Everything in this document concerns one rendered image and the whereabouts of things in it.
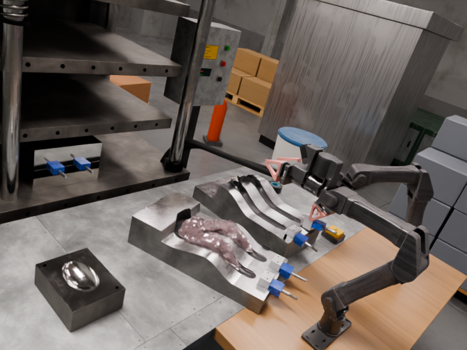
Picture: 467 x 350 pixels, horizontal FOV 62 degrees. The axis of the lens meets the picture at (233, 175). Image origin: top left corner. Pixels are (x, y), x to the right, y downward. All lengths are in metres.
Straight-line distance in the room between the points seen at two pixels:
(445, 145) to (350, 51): 1.47
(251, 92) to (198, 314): 5.37
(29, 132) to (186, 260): 0.71
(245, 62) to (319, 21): 2.55
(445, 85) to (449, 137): 4.18
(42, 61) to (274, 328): 1.12
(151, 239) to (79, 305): 0.36
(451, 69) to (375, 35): 3.53
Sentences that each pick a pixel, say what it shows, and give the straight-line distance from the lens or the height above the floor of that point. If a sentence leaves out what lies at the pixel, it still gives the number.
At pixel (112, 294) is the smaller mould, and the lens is 1.11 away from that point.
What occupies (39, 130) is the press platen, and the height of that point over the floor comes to 1.03.
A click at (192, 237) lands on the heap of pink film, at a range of 1.32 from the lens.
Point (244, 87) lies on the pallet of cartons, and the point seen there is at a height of 0.32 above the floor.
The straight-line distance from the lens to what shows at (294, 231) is 1.48.
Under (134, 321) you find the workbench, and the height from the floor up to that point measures 0.80.
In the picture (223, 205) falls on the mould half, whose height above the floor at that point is 0.86.
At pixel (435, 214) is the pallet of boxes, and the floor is 0.57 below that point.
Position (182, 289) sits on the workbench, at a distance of 1.25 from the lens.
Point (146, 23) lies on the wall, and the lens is 11.22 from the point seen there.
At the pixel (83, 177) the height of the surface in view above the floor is 0.81.
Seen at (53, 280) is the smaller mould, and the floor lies 0.87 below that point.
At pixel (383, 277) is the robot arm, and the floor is 1.09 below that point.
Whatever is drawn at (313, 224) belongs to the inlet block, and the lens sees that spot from 1.56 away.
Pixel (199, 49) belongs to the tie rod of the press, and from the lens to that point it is 1.76.
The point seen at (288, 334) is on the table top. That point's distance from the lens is 1.25.
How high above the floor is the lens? 1.64
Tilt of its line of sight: 25 degrees down
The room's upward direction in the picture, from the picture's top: 16 degrees clockwise
